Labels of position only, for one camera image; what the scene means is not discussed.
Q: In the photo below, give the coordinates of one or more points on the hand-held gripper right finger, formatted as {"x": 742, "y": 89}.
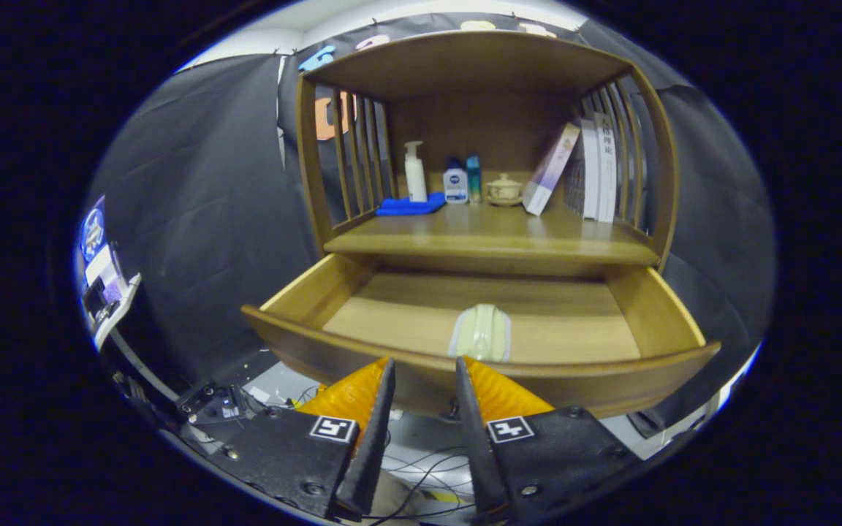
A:
{"x": 476, "y": 453}

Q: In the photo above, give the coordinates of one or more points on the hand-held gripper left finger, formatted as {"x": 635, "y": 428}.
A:
{"x": 371, "y": 453}

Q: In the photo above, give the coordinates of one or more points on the pale green scrub brush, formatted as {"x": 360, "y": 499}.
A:
{"x": 481, "y": 332}

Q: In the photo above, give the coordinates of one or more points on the wooden drawer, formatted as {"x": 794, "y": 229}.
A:
{"x": 392, "y": 321}

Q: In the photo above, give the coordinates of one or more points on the wooden countertop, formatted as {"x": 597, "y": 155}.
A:
{"x": 487, "y": 234}

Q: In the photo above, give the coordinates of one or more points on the wooden cabinet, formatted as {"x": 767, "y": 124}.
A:
{"x": 465, "y": 66}

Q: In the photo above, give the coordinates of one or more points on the yellow tape strip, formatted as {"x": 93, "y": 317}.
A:
{"x": 439, "y": 497}

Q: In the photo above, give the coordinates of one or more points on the black electronic box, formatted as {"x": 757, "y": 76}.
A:
{"x": 220, "y": 402}

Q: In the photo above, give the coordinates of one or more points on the blue folded cloth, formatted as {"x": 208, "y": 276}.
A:
{"x": 410, "y": 206}

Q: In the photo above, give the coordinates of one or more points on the lidded beige tea cup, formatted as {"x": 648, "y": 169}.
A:
{"x": 503, "y": 191}

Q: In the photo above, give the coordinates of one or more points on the white lotion bottle blue cap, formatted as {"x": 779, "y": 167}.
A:
{"x": 455, "y": 186}

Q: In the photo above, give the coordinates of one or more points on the teal slim bottle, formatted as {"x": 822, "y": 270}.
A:
{"x": 473, "y": 179}

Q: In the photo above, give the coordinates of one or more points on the white pump bottle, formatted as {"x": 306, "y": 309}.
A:
{"x": 415, "y": 179}

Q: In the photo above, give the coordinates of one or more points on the purple book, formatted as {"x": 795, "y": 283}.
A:
{"x": 549, "y": 172}

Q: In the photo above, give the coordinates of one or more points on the white book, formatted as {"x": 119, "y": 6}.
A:
{"x": 607, "y": 168}

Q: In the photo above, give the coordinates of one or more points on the wall poster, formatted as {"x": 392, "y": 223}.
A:
{"x": 93, "y": 230}

